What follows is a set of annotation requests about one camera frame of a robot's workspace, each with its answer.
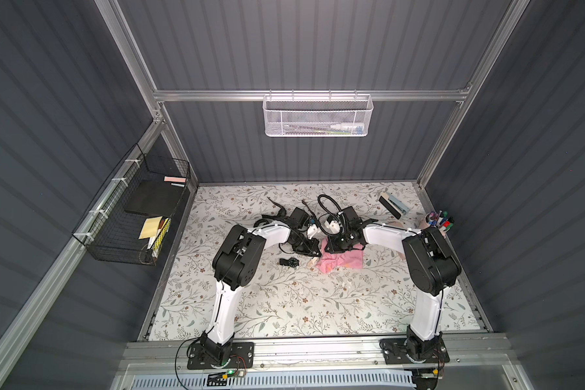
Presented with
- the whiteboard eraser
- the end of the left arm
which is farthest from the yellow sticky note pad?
the whiteboard eraser

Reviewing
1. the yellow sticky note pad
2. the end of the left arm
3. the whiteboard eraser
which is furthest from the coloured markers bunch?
A: the yellow sticky note pad

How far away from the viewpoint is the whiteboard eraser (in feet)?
3.56

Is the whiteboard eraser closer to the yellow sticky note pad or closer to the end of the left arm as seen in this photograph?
the end of the left arm

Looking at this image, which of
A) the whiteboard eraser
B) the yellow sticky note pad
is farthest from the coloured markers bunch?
the yellow sticky note pad

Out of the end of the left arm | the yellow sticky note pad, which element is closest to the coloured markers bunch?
the end of the left arm

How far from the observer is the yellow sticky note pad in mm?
713

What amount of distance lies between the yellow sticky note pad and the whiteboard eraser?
922mm

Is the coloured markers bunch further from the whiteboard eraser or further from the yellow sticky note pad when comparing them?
the yellow sticky note pad
